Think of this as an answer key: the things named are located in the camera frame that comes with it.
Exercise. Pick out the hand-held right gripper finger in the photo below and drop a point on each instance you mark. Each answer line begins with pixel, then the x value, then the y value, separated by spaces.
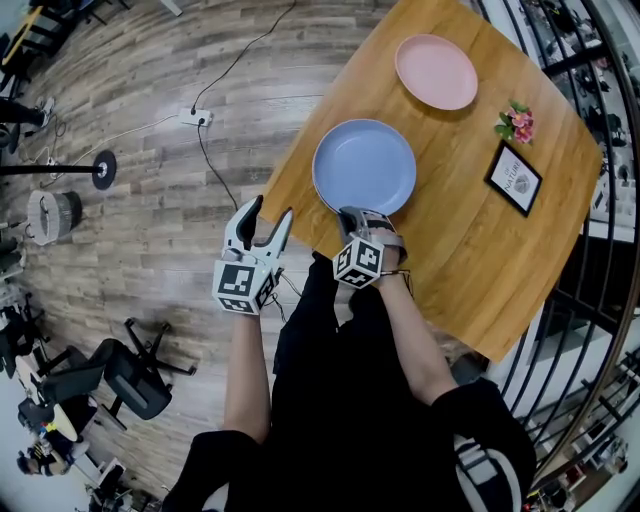
pixel 350 220

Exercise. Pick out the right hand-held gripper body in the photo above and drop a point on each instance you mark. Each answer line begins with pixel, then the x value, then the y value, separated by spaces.
pixel 357 262

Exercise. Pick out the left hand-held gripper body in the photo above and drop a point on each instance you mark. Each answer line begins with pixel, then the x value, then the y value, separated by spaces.
pixel 240 285

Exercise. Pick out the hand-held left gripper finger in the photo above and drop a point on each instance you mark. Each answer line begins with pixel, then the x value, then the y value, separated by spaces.
pixel 281 235
pixel 231 232

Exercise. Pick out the blue big plate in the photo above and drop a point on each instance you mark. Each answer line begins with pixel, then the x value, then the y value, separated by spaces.
pixel 365 167

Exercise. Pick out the pink big plate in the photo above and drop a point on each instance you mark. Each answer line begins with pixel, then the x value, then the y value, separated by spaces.
pixel 436 72

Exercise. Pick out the person's left forearm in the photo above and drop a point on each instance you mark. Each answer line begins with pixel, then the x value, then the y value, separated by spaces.
pixel 247 380

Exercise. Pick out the person's right forearm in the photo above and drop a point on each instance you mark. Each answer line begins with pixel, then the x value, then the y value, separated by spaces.
pixel 415 340

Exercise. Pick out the person's right hand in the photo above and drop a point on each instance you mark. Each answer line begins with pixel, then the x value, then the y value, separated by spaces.
pixel 391 265

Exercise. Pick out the white power strip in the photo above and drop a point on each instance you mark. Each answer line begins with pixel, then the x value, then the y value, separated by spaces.
pixel 196 117

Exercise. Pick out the black coat stand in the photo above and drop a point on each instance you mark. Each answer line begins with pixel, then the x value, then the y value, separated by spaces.
pixel 105 170

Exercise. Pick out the black office chair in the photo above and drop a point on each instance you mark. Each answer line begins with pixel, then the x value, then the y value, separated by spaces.
pixel 135 385

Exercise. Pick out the person's black clothing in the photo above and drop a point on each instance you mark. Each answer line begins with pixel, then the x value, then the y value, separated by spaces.
pixel 350 425

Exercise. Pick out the black framed picture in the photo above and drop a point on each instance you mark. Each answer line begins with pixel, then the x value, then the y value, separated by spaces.
pixel 514 179

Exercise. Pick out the white and black basket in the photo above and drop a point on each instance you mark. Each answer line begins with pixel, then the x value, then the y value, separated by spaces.
pixel 52 217

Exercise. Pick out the small white socket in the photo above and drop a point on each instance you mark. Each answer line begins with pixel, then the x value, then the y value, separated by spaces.
pixel 51 161

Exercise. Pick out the small potted pink flower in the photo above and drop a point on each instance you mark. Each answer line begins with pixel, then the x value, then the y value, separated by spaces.
pixel 519 125

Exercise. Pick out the round light table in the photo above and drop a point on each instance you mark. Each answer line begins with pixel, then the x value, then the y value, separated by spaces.
pixel 65 422

